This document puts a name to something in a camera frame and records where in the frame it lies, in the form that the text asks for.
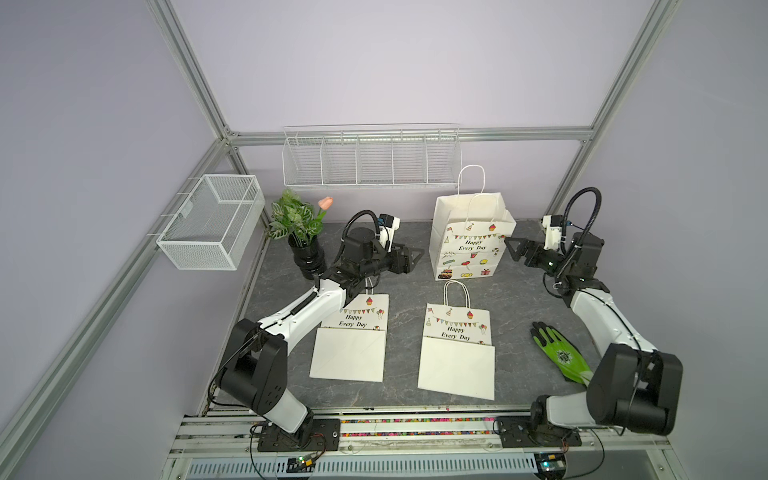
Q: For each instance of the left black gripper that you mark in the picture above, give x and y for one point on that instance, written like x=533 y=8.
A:
x=406 y=265

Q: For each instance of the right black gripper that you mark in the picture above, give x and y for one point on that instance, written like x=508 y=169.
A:
x=528 y=244

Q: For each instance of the white party paper bag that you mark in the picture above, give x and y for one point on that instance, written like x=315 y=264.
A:
x=457 y=353

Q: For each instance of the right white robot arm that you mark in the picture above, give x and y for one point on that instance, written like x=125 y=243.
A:
x=635 y=386

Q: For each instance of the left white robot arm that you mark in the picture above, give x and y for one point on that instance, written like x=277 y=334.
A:
x=254 y=366

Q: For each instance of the pink artificial tulip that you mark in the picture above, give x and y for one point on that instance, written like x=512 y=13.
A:
x=325 y=203

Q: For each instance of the green black work glove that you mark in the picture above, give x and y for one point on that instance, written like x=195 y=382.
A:
x=566 y=357

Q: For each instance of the green artificial plant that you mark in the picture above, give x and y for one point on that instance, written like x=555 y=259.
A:
x=295 y=219

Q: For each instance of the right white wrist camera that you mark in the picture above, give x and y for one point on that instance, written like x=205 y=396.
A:
x=552 y=226

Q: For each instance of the white wire wall shelf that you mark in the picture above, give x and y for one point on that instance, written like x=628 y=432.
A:
x=386 y=156

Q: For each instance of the white wire mesh basket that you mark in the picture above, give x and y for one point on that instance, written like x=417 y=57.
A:
x=213 y=225

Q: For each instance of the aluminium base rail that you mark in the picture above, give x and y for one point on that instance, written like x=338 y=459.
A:
x=425 y=442

